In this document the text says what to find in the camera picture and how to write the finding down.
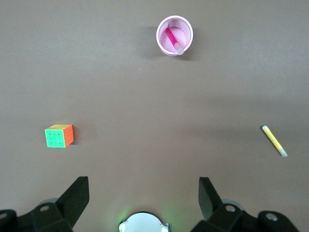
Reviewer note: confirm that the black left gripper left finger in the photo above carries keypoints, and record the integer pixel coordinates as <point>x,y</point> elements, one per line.
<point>70,205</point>

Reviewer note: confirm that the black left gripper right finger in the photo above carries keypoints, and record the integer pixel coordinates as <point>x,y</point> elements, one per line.
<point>212,207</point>

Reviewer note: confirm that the pink marker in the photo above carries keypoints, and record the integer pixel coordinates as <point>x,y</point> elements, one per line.
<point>171,37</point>

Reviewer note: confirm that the multicoloured puzzle cube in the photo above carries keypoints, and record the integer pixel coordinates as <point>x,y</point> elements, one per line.
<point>54,137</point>

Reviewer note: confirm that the yellow marker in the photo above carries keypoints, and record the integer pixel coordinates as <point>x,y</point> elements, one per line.
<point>274,140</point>

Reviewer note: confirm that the pink mesh cup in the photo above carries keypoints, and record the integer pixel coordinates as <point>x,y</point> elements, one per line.
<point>179,33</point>

